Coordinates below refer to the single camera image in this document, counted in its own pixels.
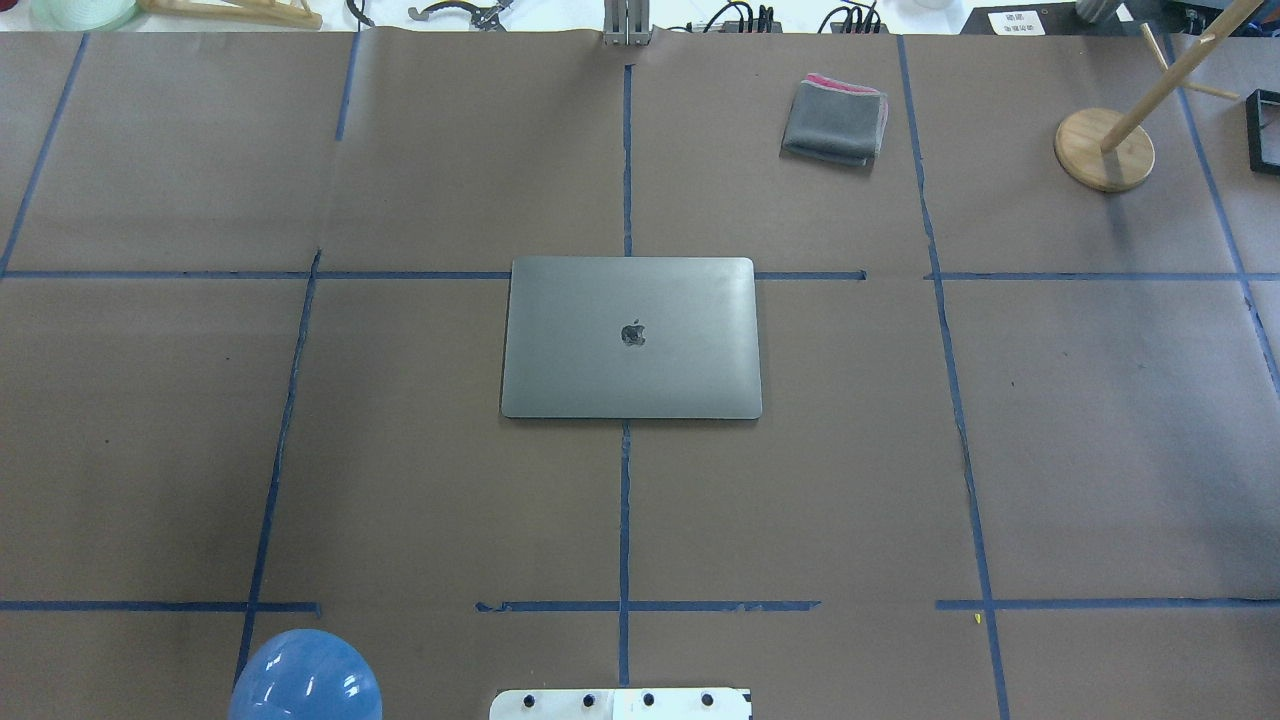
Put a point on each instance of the grey laptop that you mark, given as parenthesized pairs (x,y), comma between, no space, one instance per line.
(632,338)

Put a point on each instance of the aluminium frame post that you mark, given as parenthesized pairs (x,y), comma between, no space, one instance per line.
(627,23)

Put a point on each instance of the folded grey cloth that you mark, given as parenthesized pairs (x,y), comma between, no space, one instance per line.
(836,121)

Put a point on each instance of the wooden dish rack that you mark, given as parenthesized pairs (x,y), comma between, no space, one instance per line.
(288,14)

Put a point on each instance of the blue desk lamp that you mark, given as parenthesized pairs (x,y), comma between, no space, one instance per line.
(306,674)

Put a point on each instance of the wooden mug tree stand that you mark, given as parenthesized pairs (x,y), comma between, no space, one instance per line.
(1109,151)

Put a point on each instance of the green glass plate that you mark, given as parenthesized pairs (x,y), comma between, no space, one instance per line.
(82,16)

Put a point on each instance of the wine glass rack tray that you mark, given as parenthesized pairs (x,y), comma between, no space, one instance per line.
(1262,131)

